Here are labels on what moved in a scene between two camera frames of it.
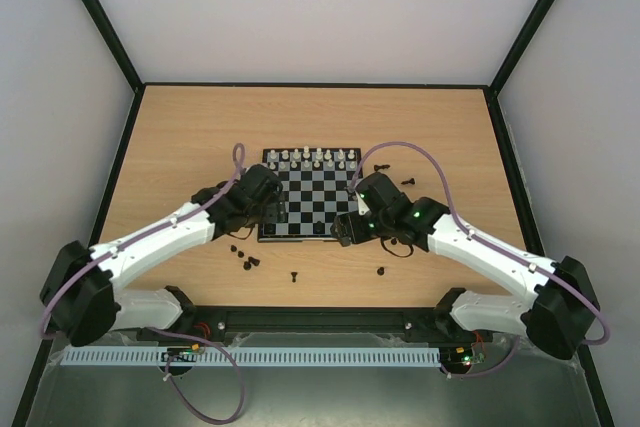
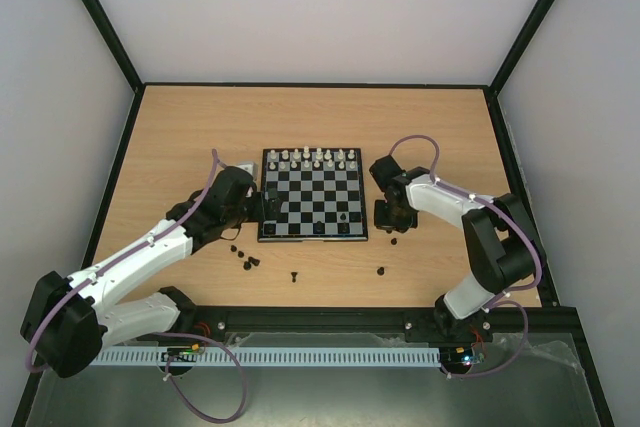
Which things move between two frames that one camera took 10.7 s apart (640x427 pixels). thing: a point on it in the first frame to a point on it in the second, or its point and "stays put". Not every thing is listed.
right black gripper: [351, 227] to [388, 217]
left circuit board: [181, 354] stays put
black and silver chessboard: [318, 185] stays put
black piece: [319, 228] stays put
